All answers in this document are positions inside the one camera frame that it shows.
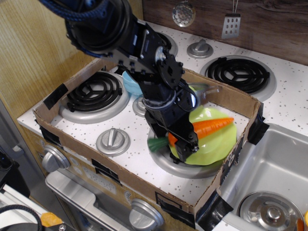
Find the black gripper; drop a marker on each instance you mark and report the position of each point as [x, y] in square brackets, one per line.
[173, 116]

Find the orange toy carrot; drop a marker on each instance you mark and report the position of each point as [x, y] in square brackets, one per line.
[202, 129]

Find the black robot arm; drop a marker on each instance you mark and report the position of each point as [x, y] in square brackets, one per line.
[109, 30]

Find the light green plastic plate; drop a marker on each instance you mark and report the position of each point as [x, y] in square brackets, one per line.
[216, 146]

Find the front right black burner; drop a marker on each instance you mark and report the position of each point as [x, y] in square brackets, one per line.
[165, 160]

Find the black burner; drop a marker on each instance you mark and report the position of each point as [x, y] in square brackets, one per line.
[169, 43]
[97, 99]
[247, 74]
[165, 160]

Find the silver middle stove knob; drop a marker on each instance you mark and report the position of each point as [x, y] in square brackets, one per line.
[138, 107]

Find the silver stove knob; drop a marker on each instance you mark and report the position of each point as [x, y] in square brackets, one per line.
[113, 142]
[138, 107]
[200, 50]

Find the small steel pot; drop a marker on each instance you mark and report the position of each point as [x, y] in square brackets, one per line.
[201, 92]

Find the silver front stove knob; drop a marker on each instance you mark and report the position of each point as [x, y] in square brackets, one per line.
[113, 142]

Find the light blue plastic bowl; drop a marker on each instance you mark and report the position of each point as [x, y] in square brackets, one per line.
[130, 85]

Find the front left black burner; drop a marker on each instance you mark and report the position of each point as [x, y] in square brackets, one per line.
[97, 99]

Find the silver right oven knob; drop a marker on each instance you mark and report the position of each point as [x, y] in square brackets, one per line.
[144, 217]

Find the silver oven knob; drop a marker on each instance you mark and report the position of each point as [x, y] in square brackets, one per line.
[144, 217]
[54, 159]

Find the brown cardboard fence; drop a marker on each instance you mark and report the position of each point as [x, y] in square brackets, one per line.
[183, 201]

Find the back left black burner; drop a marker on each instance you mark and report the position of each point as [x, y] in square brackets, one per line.
[169, 43]

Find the silver back stove knob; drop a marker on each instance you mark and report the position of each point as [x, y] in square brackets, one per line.
[200, 50]

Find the back right black burner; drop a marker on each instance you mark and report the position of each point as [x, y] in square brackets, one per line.
[247, 74]

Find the steel sink basin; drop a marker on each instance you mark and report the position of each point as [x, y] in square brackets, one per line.
[277, 163]

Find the silver left oven knob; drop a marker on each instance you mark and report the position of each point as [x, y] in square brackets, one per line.
[54, 159]

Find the steel pot lid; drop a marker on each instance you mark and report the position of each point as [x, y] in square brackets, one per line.
[271, 212]

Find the hanging metal strainer ladle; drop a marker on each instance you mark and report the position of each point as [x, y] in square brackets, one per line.
[183, 13]

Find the hanging metal slotted spatula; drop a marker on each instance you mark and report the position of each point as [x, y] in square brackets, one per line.
[232, 21]

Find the orange yellow cloth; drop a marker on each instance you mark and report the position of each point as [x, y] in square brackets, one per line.
[49, 219]

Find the silver oven door handle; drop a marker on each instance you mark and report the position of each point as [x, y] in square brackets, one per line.
[92, 209]

